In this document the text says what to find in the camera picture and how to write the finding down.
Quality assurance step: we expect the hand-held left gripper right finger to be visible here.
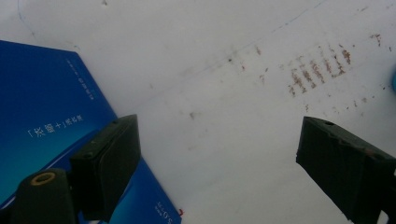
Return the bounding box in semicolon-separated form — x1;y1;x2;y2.
295;116;396;224

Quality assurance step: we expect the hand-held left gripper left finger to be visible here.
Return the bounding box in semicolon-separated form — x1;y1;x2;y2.
69;114;142;222

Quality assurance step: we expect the blue cardboard box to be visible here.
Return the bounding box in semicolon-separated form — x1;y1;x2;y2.
0;39;185;224

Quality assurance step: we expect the white paper sheet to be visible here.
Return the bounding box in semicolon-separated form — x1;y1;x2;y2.
0;0;396;224

